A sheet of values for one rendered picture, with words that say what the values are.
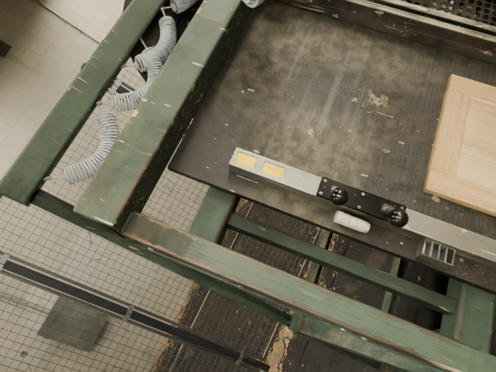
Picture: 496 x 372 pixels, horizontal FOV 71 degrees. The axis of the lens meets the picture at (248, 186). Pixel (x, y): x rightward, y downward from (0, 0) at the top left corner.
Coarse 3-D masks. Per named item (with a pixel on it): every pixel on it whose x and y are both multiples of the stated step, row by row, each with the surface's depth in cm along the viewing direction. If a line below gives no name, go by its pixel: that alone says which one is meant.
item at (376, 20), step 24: (288, 0) 108; (312, 0) 105; (336, 0) 102; (360, 0) 100; (384, 0) 100; (360, 24) 106; (384, 24) 103; (408, 24) 100; (432, 24) 97; (456, 24) 98; (480, 24) 97; (456, 48) 100; (480, 48) 98
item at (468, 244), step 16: (272, 160) 84; (256, 176) 84; (272, 176) 83; (288, 176) 83; (304, 176) 83; (288, 192) 85; (304, 192) 82; (336, 208) 83; (384, 224) 80; (416, 224) 78; (432, 224) 78; (448, 224) 78; (432, 240) 78; (448, 240) 77; (464, 240) 77; (480, 240) 77; (464, 256) 79; (480, 256) 76
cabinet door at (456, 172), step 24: (456, 96) 94; (480, 96) 94; (456, 120) 91; (480, 120) 92; (456, 144) 89; (480, 144) 89; (432, 168) 86; (456, 168) 86; (480, 168) 86; (432, 192) 84; (456, 192) 84; (480, 192) 84
